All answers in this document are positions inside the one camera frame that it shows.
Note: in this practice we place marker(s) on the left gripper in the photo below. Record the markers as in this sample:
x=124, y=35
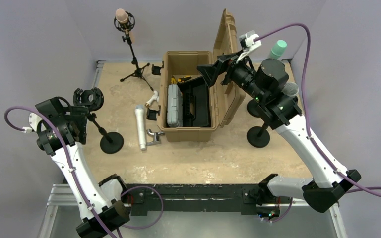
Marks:
x=79, y=114

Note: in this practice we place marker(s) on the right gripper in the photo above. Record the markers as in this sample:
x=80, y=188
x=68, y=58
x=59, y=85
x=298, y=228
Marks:
x=226, y=62

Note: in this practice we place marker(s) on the white microphone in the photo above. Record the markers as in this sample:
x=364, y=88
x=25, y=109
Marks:
x=139, y=113

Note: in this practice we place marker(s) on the pink microphone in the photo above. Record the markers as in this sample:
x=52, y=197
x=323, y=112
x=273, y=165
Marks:
x=124, y=22

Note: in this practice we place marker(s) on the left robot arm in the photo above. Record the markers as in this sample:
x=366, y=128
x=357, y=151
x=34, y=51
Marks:
x=61, y=134

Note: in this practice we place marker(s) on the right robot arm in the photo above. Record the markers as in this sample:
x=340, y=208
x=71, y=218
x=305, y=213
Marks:
x=280, y=112

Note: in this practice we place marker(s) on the round base stand rear right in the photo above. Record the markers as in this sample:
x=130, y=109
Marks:
x=255, y=109

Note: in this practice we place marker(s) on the green microphone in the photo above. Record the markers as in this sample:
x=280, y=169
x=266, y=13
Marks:
x=278, y=49

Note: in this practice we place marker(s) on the round base stand front right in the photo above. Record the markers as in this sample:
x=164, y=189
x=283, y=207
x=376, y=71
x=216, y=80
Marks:
x=258, y=136

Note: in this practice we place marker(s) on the black silver microphone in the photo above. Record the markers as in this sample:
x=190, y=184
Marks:
x=291, y=89

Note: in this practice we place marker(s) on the black tripod mic stand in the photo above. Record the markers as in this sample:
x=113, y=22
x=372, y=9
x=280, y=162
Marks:
x=138, y=73

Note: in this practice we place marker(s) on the black tool tray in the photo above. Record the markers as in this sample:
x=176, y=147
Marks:
x=196, y=103

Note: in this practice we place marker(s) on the yellow pliers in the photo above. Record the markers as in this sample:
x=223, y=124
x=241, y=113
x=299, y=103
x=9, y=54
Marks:
x=180, y=80

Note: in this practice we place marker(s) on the tan plastic toolbox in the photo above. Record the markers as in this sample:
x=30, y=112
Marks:
x=224, y=100

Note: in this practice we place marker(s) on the grey plastic case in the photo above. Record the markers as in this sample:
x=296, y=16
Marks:
x=174, y=106

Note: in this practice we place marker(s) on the black toolbox latch rear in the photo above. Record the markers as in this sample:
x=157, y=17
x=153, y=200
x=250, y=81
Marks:
x=156, y=70

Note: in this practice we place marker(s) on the black toolbox latch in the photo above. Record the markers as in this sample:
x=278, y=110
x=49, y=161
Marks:
x=152, y=114
x=156, y=70

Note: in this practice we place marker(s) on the white pipe fitting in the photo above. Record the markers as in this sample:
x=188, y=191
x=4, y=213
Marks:
x=154, y=98

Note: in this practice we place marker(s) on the black toolbox latch front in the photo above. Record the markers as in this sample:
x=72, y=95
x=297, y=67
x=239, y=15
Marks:
x=152, y=114

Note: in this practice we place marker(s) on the silver metal bracket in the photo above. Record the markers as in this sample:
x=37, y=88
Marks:
x=155, y=136

